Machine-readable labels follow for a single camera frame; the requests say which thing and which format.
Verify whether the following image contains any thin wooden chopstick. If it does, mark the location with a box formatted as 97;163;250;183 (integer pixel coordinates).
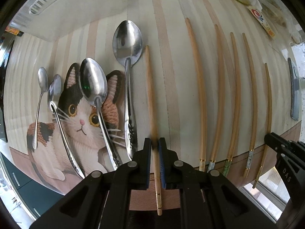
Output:
252;63;272;189

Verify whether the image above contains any wooden chopstick gold band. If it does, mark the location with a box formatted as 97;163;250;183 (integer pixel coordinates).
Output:
185;18;207;172

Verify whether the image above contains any wooden chopstick green band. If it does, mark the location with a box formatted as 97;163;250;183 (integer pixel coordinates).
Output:
222;32;241;177

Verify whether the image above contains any wooden chopstick plain end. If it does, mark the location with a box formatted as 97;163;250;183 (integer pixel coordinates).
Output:
145;45;162;216

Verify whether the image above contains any medium steel spoon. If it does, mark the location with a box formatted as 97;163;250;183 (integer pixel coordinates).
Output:
79;58;123;170

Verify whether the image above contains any small steel spoon patterned handle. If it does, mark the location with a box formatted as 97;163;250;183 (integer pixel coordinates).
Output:
47;74;85;179

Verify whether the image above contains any large steel serving spoon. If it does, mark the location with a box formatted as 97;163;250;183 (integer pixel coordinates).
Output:
112;20;143;159

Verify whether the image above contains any small steel teaspoon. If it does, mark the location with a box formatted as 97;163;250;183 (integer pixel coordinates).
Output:
32;67;49;150

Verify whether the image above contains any wooden chopstick pearl band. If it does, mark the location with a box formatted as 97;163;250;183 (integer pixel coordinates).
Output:
242;33;258;178

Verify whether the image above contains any blue smartphone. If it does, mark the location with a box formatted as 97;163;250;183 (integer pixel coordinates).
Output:
287;57;300;121

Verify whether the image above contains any wooden chopstick silver band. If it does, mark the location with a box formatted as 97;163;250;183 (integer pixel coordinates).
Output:
207;24;225;172

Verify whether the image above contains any clear plastic bag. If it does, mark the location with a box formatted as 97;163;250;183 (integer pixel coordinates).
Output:
249;0;301;44

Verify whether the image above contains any white red sachet packet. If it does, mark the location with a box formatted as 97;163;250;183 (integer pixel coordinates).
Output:
247;6;275;38

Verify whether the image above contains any clear plastic utensil holder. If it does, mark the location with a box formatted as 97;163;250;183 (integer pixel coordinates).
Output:
9;0;127;42

